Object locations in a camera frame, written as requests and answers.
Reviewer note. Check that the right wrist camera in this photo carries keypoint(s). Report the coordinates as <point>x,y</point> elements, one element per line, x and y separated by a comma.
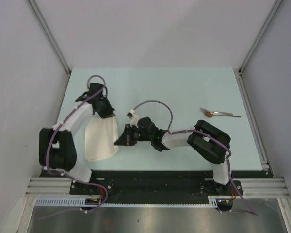
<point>133,117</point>

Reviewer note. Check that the aluminium corner post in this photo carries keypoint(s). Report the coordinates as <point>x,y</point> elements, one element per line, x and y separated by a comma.
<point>32,4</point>
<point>262,32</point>

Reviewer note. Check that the white cloth napkin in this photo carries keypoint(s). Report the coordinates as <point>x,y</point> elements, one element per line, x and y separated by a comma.
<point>100,136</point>

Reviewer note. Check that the aluminium frame rail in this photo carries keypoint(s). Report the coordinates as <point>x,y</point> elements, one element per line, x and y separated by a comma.
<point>248,187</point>

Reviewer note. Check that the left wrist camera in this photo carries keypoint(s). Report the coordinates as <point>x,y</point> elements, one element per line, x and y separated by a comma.
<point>99,89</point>

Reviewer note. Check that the left aluminium corner post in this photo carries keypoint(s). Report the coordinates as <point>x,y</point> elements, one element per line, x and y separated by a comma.
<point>32,4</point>

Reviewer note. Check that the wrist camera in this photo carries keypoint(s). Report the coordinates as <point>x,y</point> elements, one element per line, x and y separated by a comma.
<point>99,89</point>
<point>133,117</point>

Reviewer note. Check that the right aluminium corner post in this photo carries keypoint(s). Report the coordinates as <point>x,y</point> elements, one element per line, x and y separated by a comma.
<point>262,32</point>

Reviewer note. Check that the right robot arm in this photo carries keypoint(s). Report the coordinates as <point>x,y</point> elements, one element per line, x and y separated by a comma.
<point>208,141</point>

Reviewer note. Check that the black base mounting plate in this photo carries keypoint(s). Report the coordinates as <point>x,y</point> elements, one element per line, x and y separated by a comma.
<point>168,175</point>

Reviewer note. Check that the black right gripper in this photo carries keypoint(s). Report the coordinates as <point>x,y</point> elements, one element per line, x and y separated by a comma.
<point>125,138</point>

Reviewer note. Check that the silver metal fork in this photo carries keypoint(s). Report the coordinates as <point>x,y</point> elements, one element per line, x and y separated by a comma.
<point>215,112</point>

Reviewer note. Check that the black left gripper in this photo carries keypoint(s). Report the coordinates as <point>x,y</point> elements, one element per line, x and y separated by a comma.
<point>108,112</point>

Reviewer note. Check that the white slotted cable duct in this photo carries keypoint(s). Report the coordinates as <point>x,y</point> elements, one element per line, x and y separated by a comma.
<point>90,202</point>

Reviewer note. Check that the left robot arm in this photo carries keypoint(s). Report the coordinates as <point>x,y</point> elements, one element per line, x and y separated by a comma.
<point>57,151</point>

